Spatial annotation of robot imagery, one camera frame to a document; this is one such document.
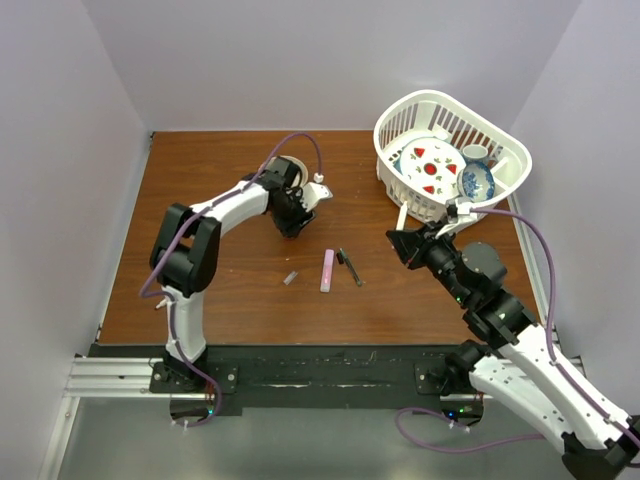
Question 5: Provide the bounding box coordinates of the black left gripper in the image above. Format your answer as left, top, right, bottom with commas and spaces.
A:
270, 188, 316, 239

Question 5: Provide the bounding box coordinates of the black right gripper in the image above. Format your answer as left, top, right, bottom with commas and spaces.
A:
387, 218, 471, 306

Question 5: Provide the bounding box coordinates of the clear pen cap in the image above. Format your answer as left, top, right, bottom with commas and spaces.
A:
283, 271, 298, 285

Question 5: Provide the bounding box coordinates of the green pen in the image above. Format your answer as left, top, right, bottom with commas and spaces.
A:
338, 248, 363, 287

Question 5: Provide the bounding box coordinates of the pink highlighter pen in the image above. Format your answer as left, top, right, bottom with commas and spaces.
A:
319, 249, 335, 293

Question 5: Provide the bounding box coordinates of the white red marker pen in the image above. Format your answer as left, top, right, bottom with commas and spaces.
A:
396, 204, 407, 230

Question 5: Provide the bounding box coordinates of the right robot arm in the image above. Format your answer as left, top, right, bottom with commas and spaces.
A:
386, 223, 639, 479

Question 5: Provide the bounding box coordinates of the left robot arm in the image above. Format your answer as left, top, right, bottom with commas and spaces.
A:
140, 155, 332, 392

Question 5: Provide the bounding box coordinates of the beige ceramic bowl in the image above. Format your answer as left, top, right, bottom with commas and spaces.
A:
289, 156, 309, 187

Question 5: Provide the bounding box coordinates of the watermelon pattern plate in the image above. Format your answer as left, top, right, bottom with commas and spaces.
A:
395, 137, 466, 203

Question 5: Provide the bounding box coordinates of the blue floral bowl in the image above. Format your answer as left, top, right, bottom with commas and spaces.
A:
457, 162, 496, 203

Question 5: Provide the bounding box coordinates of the white mug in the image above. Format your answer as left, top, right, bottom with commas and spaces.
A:
461, 144, 489, 165

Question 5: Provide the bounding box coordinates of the white plastic dish rack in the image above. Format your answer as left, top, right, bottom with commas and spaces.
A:
373, 90, 532, 223

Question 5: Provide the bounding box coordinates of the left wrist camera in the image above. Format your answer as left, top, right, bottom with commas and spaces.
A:
301, 182, 333, 211

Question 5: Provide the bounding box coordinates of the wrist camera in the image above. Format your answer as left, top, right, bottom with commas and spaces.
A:
301, 182, 333, 211
435, 197, 479, 239

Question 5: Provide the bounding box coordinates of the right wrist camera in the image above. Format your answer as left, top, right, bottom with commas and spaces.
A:
435, 197, 479, 239

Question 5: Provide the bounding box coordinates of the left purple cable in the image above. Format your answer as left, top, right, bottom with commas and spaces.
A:
138, 132, 326, 371

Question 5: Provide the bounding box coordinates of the purple cable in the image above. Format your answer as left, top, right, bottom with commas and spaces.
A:
394, 208, 640, 455
138, 132, 326, 371

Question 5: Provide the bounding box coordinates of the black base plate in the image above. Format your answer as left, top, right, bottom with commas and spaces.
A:
149, 343, 505, 419

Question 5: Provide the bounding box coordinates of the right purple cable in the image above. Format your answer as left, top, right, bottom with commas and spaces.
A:
394, 208, 640, 455

